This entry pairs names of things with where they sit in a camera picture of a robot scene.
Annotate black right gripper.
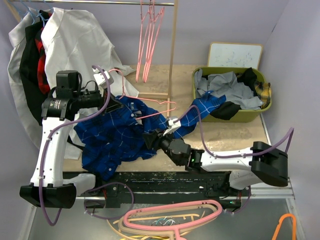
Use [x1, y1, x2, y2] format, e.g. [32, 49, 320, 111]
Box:
[142, 126, 182, 166]

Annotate blue plaid shirt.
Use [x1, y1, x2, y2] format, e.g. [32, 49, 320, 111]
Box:
[73, 90, 227, 183]

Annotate pink hanger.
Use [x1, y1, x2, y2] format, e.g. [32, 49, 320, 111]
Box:
[118, 199, 223, 240]
[108, 68, 177, 120]

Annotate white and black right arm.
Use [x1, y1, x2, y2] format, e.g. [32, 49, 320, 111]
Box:
[142, 130, 289, 196]

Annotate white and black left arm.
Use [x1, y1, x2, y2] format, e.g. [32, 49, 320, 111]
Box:
[19, 67, 123, 209]

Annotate red plaid hanging shirt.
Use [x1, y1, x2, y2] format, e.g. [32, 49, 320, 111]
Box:
[34, 10, 52, 95]

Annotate white hanging shirt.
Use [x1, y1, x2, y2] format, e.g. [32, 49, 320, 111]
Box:
[6, 6, 140, 161]

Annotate grey shirt in basket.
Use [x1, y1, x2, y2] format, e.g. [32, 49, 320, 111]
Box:
[193, 69, 263, 110]

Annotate pink hanger in foreground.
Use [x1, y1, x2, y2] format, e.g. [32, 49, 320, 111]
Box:
[118, 199, 223, 240]

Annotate yellow hanger in foreground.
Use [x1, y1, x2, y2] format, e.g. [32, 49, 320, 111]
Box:
[121, 234, 171, 240]

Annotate blue hanger hooks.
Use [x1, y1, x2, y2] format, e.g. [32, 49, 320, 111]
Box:
[19, 0, 55, 27]

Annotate orange hanger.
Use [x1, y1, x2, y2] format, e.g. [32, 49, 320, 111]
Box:
[271, 213, 298, 240]

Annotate black hanging garment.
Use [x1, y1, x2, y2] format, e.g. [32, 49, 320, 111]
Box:
[19, 21, 85, 152]

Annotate black and yellow garment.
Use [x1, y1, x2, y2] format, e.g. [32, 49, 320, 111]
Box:
[209, 67, 272, 120]

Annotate metal hanging rod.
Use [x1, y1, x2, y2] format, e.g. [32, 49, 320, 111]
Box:
[9, 0, 179, 7]

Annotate pink hangers on rack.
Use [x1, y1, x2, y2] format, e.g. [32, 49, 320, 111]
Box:
[135, 0, 165, 83]

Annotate green laundry basket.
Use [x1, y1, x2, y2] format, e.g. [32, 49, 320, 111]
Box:
[191, 66, 272, 123]

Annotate small whiteboard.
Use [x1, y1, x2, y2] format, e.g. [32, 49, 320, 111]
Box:
[207, 42, 263, 69]

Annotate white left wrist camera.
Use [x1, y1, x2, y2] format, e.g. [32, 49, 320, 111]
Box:
[93, 69, 114, 89]

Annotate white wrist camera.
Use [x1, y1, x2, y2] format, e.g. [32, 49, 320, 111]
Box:
[162, 116, 181, 136]
[93, 69, 114, 89]

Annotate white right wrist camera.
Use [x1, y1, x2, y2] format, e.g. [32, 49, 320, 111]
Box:
[162, 116, 181, 136]

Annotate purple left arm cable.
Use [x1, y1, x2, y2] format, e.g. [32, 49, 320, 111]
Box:
[38, 64, 136, 227]

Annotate wooden garment rack frame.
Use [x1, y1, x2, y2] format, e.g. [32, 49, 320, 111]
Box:
[4, 0, 180, 117]

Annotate aluminium frame rail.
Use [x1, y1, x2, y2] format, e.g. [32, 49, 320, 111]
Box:
[20, 183, 297, 240]

